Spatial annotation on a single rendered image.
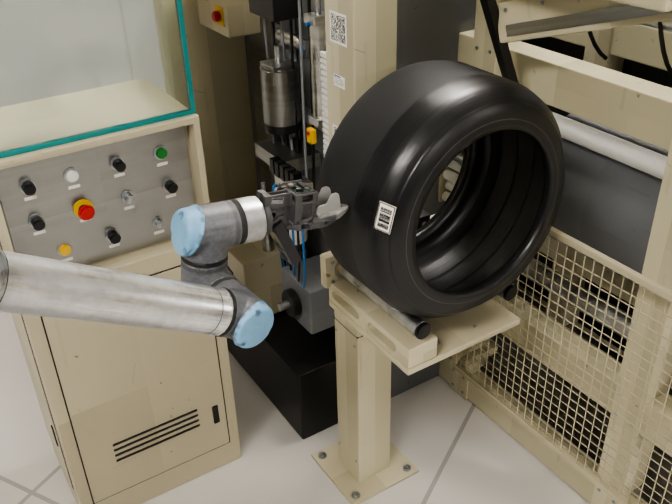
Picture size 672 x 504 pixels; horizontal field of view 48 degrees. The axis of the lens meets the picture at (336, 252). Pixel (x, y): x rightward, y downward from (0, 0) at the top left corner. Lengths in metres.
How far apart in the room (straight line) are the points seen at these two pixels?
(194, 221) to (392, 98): 0.52
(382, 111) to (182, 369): 1.15
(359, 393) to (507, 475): 0.64
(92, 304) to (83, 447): 1.30
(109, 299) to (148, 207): 0.98
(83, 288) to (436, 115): 0.78
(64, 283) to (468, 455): 1.89
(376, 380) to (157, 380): 0.67
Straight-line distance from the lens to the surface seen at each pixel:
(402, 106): 1.60
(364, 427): 2.48
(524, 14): 1.96
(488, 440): 2.83
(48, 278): 1.14
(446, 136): 1.54
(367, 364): 2.32
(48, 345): 2.20
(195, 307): 1.29
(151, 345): 2.31
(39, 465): 2.94
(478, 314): 2.03
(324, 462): 2.71
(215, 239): 1.42
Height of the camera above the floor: 1.99
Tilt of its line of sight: 31 degrees down
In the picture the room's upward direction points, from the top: 2 degrees counter-clockwise
